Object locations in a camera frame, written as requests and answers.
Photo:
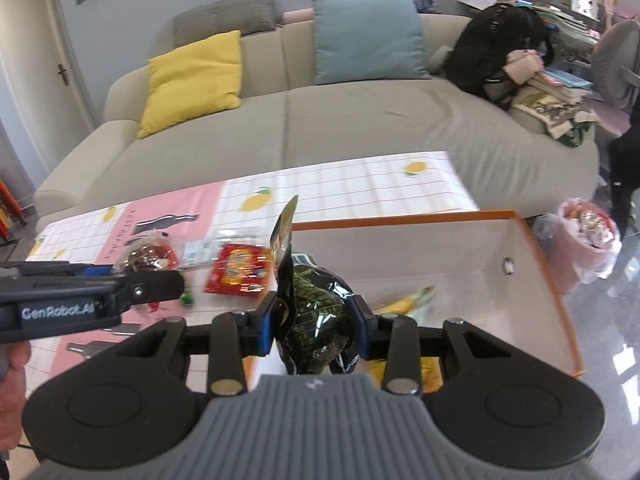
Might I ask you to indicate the printed tote bag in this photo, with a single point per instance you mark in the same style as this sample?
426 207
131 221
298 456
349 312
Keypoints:
545 110

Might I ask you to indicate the clear-wrapped round red candy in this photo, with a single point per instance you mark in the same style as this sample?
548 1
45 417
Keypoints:
150 256

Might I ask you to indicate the white door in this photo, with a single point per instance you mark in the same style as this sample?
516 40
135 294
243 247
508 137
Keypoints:
40 60

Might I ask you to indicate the white cat face box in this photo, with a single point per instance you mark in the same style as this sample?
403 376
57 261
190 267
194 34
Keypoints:
582 2

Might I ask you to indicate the red snack packet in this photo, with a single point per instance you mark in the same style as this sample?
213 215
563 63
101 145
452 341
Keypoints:
237 267

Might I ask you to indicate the cluttered desk with papers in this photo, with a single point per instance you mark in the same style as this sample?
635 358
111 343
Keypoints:
565 15

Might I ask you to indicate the white sachet packet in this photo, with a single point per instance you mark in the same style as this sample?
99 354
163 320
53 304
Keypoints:
200 252

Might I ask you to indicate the pink trash bag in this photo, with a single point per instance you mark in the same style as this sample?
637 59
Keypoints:
585 255

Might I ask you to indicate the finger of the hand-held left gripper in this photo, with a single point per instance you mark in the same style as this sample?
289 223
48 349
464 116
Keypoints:
155 286
97 271

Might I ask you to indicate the pink and white printed tablecloth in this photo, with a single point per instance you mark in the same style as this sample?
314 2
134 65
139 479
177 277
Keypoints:
325 180

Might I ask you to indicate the orange and black rack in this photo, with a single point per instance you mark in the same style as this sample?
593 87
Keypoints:
7 205

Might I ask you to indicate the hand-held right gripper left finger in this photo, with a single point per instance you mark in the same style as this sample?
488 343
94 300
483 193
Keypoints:
267 330

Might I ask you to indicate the grey pillow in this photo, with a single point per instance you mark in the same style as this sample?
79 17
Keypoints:
225 15

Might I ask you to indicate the stack of books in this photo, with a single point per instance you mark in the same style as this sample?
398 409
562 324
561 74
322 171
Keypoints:
560 85

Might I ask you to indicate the black garment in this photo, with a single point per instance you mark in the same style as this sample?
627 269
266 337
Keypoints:
625 175

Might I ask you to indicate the yellow pillow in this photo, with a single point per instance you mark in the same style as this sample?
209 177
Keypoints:
195 80

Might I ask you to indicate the pink bolster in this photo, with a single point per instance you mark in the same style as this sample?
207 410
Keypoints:
295 16

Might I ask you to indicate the light blue pillow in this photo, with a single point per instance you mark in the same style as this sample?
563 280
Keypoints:
370 40

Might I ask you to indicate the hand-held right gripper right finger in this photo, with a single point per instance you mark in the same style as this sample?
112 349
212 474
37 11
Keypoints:
367 330

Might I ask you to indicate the beige sofa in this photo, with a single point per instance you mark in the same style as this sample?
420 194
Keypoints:
375 120

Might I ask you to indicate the dark green snack packet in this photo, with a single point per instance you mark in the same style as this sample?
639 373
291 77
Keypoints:
315 320

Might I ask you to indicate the person's left hand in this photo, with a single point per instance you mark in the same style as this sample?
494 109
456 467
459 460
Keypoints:
12 400

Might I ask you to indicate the black backpack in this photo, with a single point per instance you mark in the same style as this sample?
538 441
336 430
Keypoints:
495 45

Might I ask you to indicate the orange cardboard box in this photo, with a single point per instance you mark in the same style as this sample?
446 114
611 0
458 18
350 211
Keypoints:
450 260

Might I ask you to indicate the pink cloth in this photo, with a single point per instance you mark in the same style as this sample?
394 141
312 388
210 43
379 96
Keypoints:
522 67

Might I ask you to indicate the grey office chair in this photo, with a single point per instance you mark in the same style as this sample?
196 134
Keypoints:
615 60

